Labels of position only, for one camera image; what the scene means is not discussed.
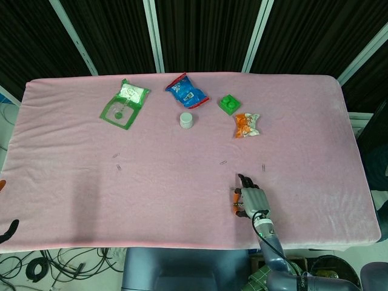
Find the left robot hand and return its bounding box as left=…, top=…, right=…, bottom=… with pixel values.
left=0, top=179, right=20, bottom=245

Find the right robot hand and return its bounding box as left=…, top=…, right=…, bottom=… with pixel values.
left=232, top=173, right=270, bottom=219

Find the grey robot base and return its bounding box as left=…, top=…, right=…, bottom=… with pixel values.
left=122, top=247, right=251, bottom=291

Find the pink tablecloth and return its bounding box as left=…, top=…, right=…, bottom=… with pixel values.
left=0, top=72, right=382, bottom=254

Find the orange white crumpled wrapper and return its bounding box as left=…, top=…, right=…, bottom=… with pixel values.
left=233, top=113, right=261, bottom=139

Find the green checkered cloth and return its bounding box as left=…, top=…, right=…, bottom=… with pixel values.
left=247, top=263, right=270, bottom=291

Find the green toy brick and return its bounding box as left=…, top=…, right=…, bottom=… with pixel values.
left=218, top=94, right=243, bottom=116

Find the white small cup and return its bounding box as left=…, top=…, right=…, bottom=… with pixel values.
left=179, top=112, right=195, bottom=129

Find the black trash bin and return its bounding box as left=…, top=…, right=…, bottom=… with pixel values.
left=310, top=255, right=364, bottom=284

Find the blue snack bag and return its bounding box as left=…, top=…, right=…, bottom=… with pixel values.
left=164, top=72, right=210, bottom=110

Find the green white plastic packet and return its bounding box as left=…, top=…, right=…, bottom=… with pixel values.
left=99, top=78, right=152, bottom=131

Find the black pleated curtain panel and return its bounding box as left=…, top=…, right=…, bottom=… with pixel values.
left=154, top=0, right=263, bottom=73
left=250, top=0, right=388, bottom=76
left=0, top=0, right=92, bottom=95
left=342, top=33, right=388, bottom=113
left=59, top=0, right=157, bottom=75

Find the coiled black cable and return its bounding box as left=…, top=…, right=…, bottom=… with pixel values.
left=25, top=256, right=49, bottom=283

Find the black floor cable bundle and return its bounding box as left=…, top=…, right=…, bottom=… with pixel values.
left=0, top=247, right=124, bottom=284

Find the white metal frame post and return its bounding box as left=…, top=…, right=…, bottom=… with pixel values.
left=241, top=0, right=275, bottom=73
left=48, top=0, right=99, bottom=76
left=142, top=0, right=166, bottom=73
left=0, top=84, right=22, bottom=107
left=336, top=22, right=388, bottom=85

